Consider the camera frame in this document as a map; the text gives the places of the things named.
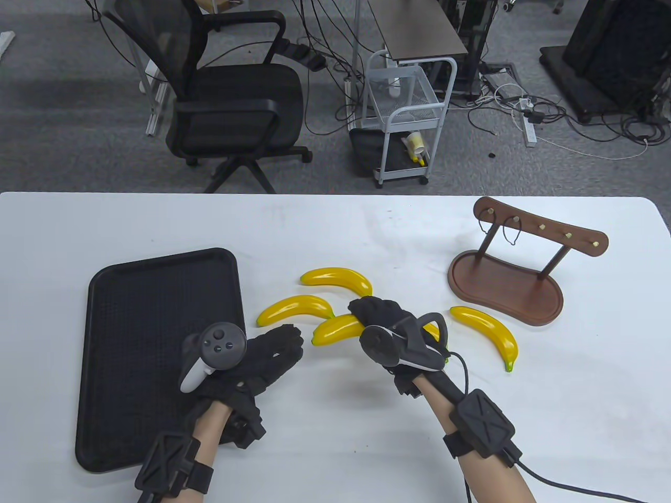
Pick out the person's left hand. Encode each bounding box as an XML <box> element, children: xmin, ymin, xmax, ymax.
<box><xmin>182</xmin><ymin>324</ymin><xmax>306</xmax><ymax>449</ymax></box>

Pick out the person's right hand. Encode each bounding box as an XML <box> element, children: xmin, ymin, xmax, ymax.
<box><xmin>348</xmin><ymin>296</ymin><xmax>450</xmax><ymax>399</ymax></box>

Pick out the yellow plastic banana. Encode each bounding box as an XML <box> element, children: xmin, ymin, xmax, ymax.
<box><xmin>300</xmin><ymin>267</ymin><xmax>374</xmax><ymax>298</ymax></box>
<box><xmin>312</xmin><ymin>313</ymin><xmax>367</xmax><ymax>346</ymax></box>
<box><xmin>257</xmin><ymin>295</ymin><xmax>336</xmax><ymax>326</ymax></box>
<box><xmin>422</xmin><ymin>322</ymin><xmax>450</xmax><ymax>365</ymax></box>
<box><xmin>450</xmin><ymin>307</ymin><xmax>518</xmax><ymax>373</ymax></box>

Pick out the person's left forearm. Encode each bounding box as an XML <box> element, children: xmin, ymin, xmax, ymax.
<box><xmin>152</xmin><ymin>401</ymin><xmax>234</xmax><ymax>503</ymax></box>

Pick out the person's right forearm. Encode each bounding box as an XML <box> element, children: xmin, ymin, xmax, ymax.
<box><xmin>417</xmin><ymin>373</ymin><xmax>538</xmax><ymax>503</ymax></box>

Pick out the grey handheld controller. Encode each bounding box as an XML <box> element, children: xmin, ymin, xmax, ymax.
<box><xmin>180</xmin><ymin>321</ymin><xmax>247</xmax><ymax>393</ymax></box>
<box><xmin>359</xmin><ymin>313</ymin><xmax>450</xmax><ymax>374</ymax></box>

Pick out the brown wooden hook stand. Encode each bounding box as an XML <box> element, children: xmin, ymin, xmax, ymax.
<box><xmin>447</xmin><ymin>196</ymin><xmax>610</xmax><ymax>326</ymax></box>

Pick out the black plastic tray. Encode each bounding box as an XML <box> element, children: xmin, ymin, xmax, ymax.
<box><xmin>75</xmin><ymin>247</ymin><xmax>256</xmax><ymax>474</ymax></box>

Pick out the black mesh bin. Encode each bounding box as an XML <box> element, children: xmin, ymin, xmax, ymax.
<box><xmin>349</xmin><ymin>127</ymin><xmax>386</xmax><ymax>177</ymax></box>

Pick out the white utility cart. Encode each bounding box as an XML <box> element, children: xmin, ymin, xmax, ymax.
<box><xmin>363</xmin><ymin>50</ymin><xmax>458</xmax><ymax>189</ymax></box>

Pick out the yellow white bottle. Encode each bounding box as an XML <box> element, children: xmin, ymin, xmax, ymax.
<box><xmin>401</xmin><ymin>131</ymin><xmax>429</xmax><ymax>167</ymax></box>

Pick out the black office chair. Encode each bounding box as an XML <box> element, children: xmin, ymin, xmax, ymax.
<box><xmin>102</xmin><ymin>0</ymin><xmax>313</xmax><ymax>194</ymax></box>

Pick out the metal floor box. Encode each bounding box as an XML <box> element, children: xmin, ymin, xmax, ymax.
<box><xmin>480</xmin><ymin>63</ymin><xmax>521</xmax><ymax>101</ymax></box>

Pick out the dark top side table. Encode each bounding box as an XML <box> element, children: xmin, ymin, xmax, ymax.
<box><xmin>352</xmin><ymin>0</ymin><xmax>470</xmax><ymax>100</ymax></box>

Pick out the black equipment base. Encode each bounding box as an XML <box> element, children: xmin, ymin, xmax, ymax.
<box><xmin>540</xmin><ymin>0</ymin><xmax>671</xmax><ymax>124</ymax></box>

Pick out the cardboard box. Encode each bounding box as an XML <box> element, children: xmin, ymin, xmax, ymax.
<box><xmin>197</xmin><ymin>0</ymin><xmax>245</xmax><ymax>15</ymax></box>

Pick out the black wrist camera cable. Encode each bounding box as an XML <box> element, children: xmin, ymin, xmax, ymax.
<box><xmin>447</xmin><ymin>351</ymin><xmax>648</xmax><ymax>503</ymax></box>

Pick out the tangle of black cables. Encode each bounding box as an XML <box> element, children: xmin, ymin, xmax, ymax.
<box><xmin>464</xmin><ymin>79</ymin><xmax>671</xmax><ymax>158</ymax></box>

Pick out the white floor cable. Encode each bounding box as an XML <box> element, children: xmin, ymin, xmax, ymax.
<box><xmin>535</xmin><ymin>134</ymin><xmax>651</xmax><ymax>160</ymax></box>

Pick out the silver metal frame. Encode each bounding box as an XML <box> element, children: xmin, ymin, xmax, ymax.
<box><xmin>139</xmin><ymin>31</ymin><xmax>171</xmax><ymax>138</ymax></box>

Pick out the black metal desk frame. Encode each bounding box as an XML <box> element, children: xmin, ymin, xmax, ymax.
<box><xmin>439</xmin><ymin>0</ymin><xmax>500</xmax><ymax>100</ymax></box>

